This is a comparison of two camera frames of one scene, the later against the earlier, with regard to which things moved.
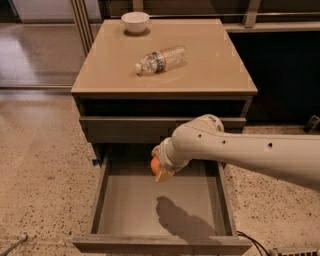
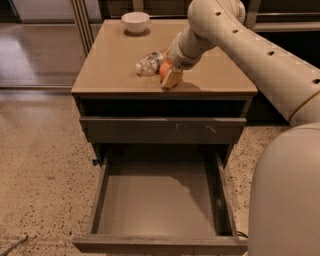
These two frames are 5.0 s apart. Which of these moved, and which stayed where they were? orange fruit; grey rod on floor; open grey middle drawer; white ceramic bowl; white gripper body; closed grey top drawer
Moved: orange fruit; white gripper body
Stayed: white ceramic bowl; open grey middle drawer; grey rod on floor; closed grey top drawer
